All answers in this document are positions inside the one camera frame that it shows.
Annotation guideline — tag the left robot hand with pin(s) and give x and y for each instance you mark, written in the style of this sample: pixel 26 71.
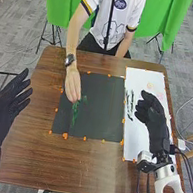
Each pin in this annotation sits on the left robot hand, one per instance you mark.
pixel 6 110

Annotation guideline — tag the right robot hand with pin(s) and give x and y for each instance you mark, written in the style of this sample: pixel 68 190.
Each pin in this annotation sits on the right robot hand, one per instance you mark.
pixel 154 122

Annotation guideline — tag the dark mat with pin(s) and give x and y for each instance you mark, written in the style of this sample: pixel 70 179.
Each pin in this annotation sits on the dark mat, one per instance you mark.
pixel 98 111

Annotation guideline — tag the person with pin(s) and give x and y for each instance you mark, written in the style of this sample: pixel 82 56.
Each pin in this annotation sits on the person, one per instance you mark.
pixel 114 16

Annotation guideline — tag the white sheet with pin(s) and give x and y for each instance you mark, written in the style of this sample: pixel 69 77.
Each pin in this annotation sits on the white sheet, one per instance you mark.
pixel 138 138

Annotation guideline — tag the green sprig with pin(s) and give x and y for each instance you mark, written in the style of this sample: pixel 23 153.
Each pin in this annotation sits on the green sprig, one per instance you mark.
pixel 75 111

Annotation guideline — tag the black tripod stand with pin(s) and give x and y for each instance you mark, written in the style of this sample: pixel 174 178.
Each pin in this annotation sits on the black tripod stand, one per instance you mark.
pixel 161 47
pixel 51 36

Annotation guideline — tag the black upright pole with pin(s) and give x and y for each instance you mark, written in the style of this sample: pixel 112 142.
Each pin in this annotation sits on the black upright pole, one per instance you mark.
pixel 110 19

